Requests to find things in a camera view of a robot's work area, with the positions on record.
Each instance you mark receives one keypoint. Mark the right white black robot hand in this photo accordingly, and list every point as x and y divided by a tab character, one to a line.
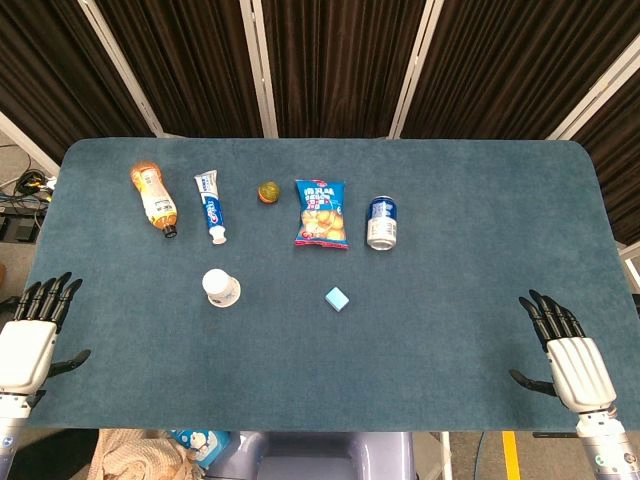
580	370

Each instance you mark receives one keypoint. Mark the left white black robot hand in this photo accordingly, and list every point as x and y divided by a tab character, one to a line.
27	350

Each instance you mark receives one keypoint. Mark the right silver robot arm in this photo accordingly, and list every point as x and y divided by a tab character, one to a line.
604	442

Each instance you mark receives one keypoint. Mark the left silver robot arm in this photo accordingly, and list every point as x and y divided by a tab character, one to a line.
9	430

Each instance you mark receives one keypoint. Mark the white paper cup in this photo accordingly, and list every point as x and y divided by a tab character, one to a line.
220	288

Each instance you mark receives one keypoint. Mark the beige knitted cloth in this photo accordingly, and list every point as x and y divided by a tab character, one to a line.
135	457

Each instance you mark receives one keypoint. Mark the blue cartoon print bag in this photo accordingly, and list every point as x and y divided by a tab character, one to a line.
200	445

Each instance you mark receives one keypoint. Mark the orange juice bottle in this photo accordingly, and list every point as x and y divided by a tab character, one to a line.
154	196

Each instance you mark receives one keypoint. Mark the white blue toothpaste tube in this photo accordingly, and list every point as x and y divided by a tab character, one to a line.
211	207

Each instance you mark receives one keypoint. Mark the blue silver drink can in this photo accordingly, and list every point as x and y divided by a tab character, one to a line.
383	222

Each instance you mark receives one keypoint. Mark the blue felt table mat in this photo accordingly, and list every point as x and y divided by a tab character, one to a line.
330	350

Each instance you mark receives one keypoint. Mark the light blue cube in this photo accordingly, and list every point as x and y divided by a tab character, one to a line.
337	298

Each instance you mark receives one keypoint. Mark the small green orange ball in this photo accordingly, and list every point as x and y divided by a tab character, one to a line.
269	192

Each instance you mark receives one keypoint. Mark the blue snack chip bag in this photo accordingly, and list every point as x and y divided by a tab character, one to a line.
321	215

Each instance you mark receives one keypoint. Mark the white partition frame post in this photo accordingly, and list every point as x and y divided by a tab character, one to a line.
27	145
597	87
122	62
260	67
414	67

